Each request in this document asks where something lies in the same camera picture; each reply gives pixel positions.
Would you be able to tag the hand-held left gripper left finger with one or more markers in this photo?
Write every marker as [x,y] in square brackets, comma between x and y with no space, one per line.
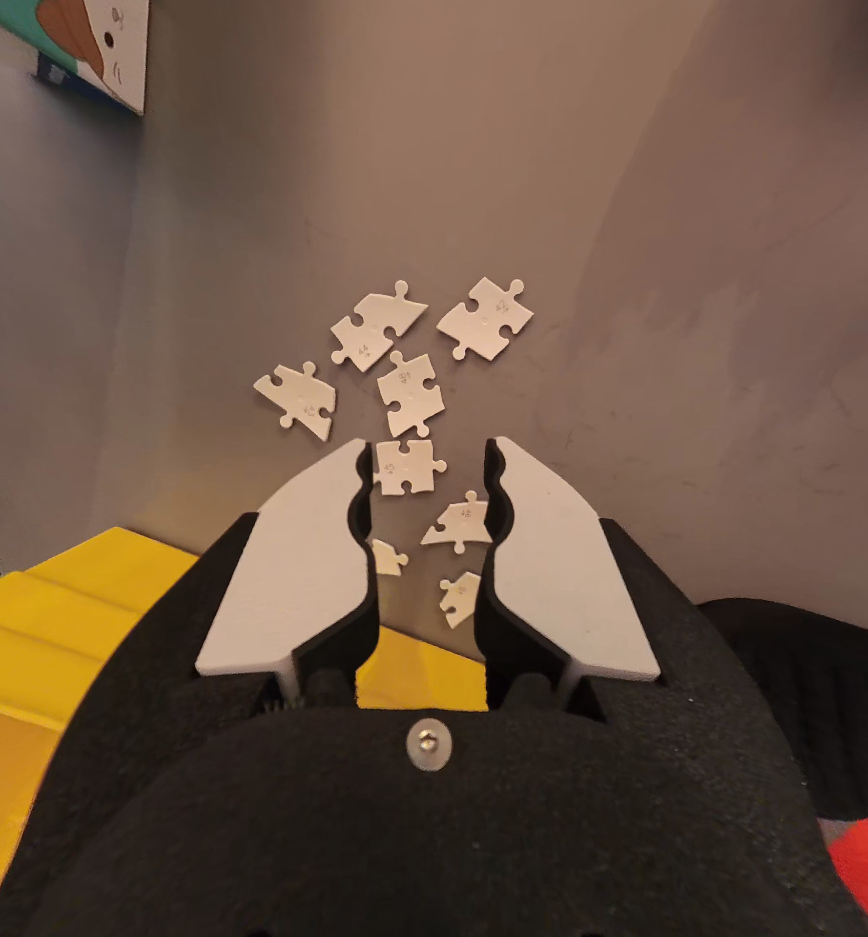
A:
[295,585]

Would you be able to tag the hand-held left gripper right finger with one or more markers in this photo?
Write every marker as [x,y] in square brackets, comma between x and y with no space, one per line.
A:
[566,585]

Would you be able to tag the pile of white puzzle pieces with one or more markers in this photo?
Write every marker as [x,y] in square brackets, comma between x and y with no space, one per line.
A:
[408,395]

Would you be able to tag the yellow plastic bin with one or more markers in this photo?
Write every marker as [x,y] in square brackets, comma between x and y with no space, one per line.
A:
[53,629]

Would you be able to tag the colourful puzzle box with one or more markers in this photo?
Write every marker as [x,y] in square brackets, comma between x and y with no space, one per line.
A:
[104,44]

